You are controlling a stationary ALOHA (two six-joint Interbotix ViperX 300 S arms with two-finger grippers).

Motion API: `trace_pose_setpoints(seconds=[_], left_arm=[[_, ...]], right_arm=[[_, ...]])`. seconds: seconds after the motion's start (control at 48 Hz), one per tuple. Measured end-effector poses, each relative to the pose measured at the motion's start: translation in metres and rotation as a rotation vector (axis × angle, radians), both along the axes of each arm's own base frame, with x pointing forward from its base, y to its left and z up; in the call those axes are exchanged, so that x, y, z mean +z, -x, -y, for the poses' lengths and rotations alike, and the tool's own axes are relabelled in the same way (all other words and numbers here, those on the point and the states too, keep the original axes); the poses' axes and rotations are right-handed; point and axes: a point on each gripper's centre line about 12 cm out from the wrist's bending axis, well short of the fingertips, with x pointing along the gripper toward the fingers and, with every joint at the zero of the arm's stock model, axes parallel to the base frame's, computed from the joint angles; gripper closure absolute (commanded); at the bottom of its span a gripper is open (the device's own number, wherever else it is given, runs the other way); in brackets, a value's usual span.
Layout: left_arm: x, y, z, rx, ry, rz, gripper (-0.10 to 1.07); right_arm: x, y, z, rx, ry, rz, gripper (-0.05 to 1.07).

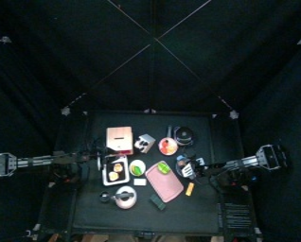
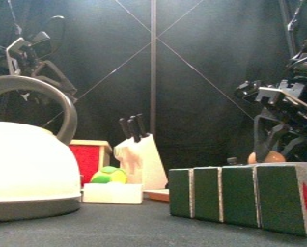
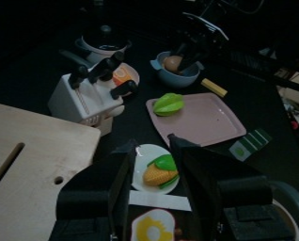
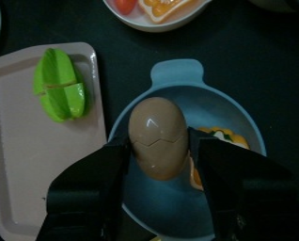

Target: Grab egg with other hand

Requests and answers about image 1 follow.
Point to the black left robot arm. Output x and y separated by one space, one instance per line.
35 161

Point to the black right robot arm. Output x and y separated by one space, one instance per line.
249 161

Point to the silver slotted spatula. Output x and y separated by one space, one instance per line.
187 170

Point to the toy toast slice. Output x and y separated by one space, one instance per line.
118 167
112 176

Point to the white rectangular tray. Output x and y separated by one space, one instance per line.
115 170

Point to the pink toy toaster box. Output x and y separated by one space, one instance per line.
119 140

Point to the green toy lettuce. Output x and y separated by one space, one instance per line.
163 167

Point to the frying pan with toy food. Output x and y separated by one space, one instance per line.
169 145

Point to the pink cutting board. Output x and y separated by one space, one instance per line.
166 183

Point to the small orange block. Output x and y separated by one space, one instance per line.
190 189

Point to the white bowl with green vegetables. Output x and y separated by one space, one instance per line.
136 168

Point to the black toy cooking pot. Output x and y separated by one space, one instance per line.
183 135

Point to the small grey toy toaster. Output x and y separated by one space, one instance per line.
144 143

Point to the small white block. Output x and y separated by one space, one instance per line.
139 181

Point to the silver kettle pot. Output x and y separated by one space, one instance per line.
124 197

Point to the white text label sticker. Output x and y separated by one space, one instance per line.
237 216

